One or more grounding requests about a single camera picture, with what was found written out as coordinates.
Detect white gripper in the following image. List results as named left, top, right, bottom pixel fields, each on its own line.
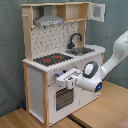
left=56, top=68, right=81, bottom=89

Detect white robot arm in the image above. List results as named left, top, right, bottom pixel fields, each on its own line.
left=56, top=31, right=128, bottom=92

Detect wooden toy kitchen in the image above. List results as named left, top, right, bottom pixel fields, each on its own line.
left=22, top=2, right=105, bottom=127

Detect toy oven door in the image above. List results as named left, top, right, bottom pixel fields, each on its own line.
left=56, top=88, right=74, bottom=111

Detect black toy stovetop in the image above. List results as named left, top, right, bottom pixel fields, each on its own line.
left=34, top=53, right=71, bottom=66

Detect grey toy sink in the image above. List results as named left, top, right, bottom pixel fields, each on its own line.
left=65, top=47, right=95, bottom=55

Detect black toy faucet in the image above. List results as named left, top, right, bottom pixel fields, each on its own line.
left=67, top=33, right=83, bottom=49

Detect grey range hood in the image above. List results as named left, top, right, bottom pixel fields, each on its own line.
left=35, top=5, right=64, bottom=27

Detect white microwave door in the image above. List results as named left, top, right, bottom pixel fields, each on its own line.
left=88, top=3, right=105, bottom=22

